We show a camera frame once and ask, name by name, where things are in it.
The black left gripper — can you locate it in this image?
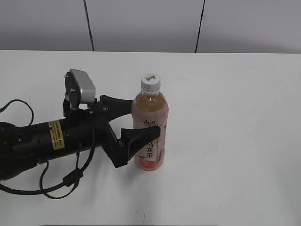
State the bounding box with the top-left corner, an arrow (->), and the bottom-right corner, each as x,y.
61,95 -> 160,168

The peach oolong tea bottle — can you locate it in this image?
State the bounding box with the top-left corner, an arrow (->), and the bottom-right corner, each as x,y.
131,73 -> 170,172

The white bottle cap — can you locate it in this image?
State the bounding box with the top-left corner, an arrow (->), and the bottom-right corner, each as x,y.
141,73 -> 161,93

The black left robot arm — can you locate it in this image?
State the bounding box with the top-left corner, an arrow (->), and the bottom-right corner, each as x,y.
0,95 -> 160,180

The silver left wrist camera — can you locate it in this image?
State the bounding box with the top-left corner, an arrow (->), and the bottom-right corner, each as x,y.
64,69 -> 95,110

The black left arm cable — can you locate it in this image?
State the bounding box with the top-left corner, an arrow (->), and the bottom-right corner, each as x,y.
0,99 -> 95,200

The black wall cable right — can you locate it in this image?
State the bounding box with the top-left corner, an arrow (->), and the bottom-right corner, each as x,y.
194,0 -> 206,53

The black wall cable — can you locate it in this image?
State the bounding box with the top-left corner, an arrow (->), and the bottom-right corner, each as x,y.
83,0 -> 95,51
194,0 -> 206,53

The black wall cable left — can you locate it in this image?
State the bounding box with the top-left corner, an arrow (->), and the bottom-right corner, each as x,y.
83,0 -> 95,51

